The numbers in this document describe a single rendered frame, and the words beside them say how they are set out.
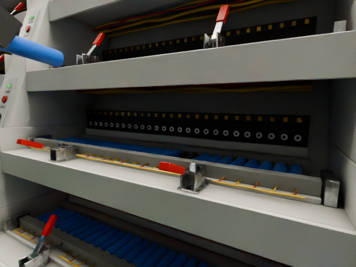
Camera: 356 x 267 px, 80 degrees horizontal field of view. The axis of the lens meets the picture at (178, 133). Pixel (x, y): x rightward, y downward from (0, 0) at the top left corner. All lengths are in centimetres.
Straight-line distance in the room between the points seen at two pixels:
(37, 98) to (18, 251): 33
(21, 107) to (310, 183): 58
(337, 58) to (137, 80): 26
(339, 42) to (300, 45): 3
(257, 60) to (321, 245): 20
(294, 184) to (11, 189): 57
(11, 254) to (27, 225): 7
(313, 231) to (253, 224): 5
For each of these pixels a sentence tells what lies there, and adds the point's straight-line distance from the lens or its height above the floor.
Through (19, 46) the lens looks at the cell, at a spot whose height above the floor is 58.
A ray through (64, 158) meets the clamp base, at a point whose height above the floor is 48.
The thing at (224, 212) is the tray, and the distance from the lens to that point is 24.
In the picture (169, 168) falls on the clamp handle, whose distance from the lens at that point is 20.
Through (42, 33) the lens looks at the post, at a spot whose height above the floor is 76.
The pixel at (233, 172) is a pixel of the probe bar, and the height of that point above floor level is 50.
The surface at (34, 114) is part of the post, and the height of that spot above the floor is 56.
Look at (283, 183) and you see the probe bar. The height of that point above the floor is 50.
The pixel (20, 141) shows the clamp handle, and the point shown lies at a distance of 41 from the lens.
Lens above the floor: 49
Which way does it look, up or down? 10 degrees up
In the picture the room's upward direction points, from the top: 10 degrees clockwise
